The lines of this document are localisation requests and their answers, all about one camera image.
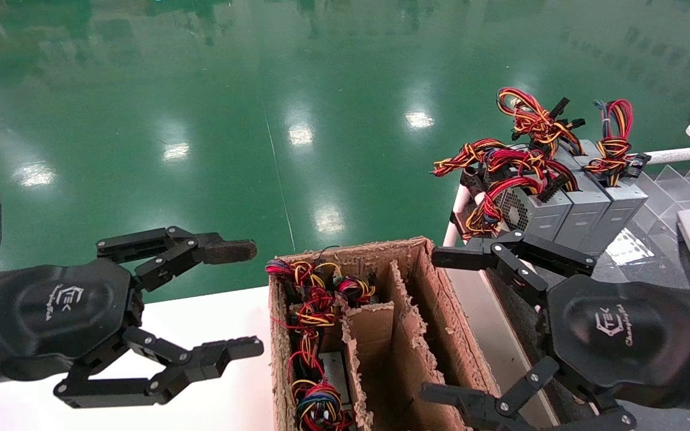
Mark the short torn cardboard divider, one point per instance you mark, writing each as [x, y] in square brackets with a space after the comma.
[372, 326]

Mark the long white rack pipe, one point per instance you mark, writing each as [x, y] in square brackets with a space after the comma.
[479, 199]

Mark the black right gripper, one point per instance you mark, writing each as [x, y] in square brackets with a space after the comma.
[620, 335]

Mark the grey power supply with mesh side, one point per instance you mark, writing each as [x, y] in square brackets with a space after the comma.
[545, 219]

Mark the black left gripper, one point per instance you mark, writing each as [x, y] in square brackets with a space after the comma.
[63, 311]

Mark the torn brown cardboard box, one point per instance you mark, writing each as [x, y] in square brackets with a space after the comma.
[441, 311]

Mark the long cardboard divider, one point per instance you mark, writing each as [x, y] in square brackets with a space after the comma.
[411, 359]

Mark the black pipe connector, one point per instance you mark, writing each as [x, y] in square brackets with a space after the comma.
[472, 178]

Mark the short white rack pipe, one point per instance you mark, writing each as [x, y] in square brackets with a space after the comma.
[456, 222]

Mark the thin white rail pipe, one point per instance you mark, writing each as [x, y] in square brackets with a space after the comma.
[680, 155]

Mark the clear plastic partition rack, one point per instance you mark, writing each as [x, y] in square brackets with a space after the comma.
[680, 187]

